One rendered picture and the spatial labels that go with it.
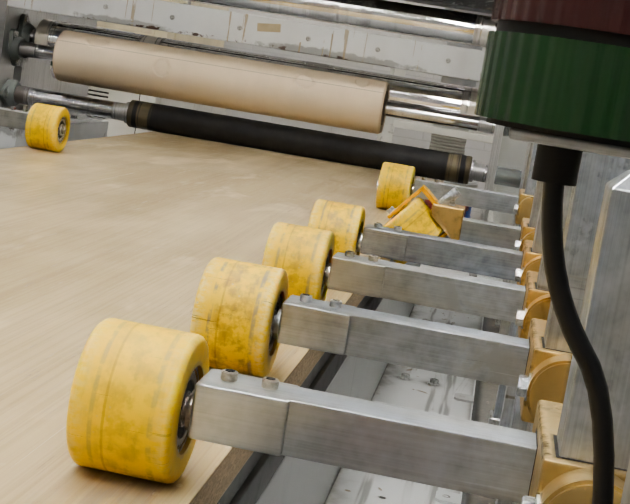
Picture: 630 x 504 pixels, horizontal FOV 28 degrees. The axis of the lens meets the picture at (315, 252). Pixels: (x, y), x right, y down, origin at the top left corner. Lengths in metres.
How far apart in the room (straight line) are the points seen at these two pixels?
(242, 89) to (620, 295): 2.41
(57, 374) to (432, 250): 0.62
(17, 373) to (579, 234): 0.38
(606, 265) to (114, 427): 0.25
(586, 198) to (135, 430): 0.34
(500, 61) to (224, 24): 2.65
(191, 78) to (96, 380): 2.36
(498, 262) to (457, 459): 0.75
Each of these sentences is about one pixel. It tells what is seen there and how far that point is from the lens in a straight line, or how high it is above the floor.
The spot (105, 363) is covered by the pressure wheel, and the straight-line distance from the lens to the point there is 0.65.
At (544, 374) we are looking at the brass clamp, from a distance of 0.82.
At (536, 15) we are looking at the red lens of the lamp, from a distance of 0.32.
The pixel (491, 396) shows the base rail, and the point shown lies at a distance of 1.82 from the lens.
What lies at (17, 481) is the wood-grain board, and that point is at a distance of 0.66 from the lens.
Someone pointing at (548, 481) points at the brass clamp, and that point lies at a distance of 0.59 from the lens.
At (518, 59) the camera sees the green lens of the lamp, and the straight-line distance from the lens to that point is 0.32.
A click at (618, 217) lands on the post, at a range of 0.58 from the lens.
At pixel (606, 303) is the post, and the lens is 0.58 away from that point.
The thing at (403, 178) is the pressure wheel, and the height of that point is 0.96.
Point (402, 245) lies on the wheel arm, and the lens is 1.38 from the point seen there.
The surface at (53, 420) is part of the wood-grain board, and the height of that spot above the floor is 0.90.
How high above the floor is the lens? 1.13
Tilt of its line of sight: 9 degrees down
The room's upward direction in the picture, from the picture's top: 9 degrees clockwise
